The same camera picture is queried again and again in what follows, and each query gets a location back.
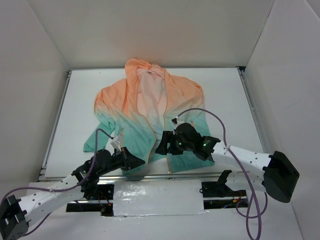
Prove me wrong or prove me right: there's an orange and teal zip jacket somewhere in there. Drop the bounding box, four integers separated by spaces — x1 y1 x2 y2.
83 59 210 164

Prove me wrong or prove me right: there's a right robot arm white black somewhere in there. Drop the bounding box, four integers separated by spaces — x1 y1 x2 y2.
155 122 300 203

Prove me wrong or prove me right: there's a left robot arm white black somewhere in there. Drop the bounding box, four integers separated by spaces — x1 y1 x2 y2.
0 147 145 240

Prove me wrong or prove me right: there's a silver foil covered panel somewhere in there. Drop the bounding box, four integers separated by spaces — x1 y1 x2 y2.
113 180 205 217

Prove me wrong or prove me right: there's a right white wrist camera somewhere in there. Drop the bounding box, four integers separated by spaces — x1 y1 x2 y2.
171 116 184 129

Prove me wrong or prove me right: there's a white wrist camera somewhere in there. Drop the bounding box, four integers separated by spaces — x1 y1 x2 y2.
171 116 184 129
110 134 124 152

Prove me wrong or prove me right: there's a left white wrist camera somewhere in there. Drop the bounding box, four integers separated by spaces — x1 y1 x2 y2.
110 134 124 152

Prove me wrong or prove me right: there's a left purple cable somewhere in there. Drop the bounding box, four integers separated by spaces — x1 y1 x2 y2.
0 128 116 235

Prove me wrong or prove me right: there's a purple cable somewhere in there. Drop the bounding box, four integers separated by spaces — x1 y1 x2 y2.
177 108 268 240
0 128 116 235

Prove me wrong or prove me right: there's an aluminium table frame rail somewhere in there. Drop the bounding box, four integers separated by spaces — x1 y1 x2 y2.
38 67 265 182

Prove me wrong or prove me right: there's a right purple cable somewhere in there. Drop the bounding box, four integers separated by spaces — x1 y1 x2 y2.
177 108 268 240

